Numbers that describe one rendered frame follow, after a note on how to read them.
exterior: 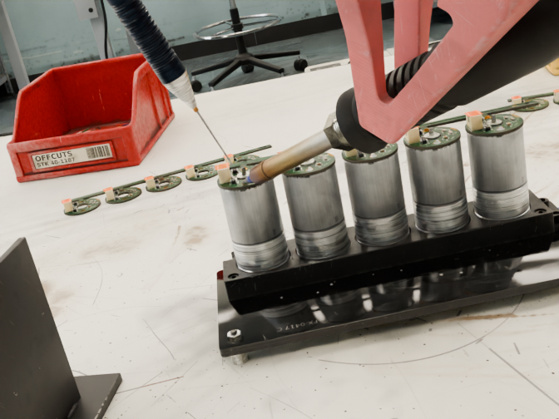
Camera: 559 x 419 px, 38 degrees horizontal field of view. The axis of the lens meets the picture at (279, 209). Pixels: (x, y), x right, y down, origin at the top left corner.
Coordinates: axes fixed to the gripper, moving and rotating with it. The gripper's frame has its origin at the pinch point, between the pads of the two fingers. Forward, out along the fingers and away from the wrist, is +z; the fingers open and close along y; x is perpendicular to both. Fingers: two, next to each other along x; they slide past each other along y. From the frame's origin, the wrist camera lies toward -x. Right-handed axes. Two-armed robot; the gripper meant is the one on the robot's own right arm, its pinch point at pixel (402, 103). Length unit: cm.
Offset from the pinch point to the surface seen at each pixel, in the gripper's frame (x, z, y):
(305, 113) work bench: -17.8, 21.0, -24.5
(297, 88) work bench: -22.6, 23.6, -30.4
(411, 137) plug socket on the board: -1.4, 4.9, -5.7
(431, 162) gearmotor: -0.1, 5.3, -5.5
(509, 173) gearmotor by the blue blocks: 2.6, 5.3, -7.8
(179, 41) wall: -263, 226, -290
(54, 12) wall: -319, 223, -246
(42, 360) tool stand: -5.8, 10.9, 10.4
